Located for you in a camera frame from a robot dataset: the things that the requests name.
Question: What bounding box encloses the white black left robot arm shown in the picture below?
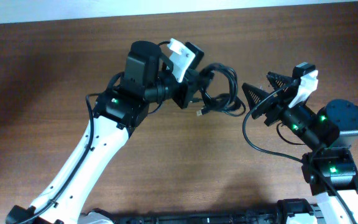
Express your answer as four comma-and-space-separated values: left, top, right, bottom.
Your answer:
6, 39, 211, 223

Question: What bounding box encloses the black right camera cable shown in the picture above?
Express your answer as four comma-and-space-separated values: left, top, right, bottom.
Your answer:
242, 79, 358, 224

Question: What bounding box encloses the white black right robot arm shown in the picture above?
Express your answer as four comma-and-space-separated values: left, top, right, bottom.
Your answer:
242, 70, 358, 223

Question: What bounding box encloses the black thick cable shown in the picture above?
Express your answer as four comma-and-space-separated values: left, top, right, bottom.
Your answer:
197, 63, 247, 118

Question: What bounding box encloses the black camera cable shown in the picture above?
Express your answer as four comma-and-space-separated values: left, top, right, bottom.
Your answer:
242, 79, 358, 224
20, 40, 172, 224

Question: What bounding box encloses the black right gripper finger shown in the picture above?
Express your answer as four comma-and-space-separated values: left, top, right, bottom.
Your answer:
242, 83, 269, 110
267, 72, 293, 90

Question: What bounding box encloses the black thin usb cable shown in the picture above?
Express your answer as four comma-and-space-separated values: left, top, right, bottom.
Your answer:
196, 93, 239, 118

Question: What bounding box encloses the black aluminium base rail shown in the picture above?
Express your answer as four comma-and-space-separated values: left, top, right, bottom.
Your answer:
78, 198, 326, 224

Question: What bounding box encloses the black left camera cable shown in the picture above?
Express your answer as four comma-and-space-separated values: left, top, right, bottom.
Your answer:
20, 40, 172, 224

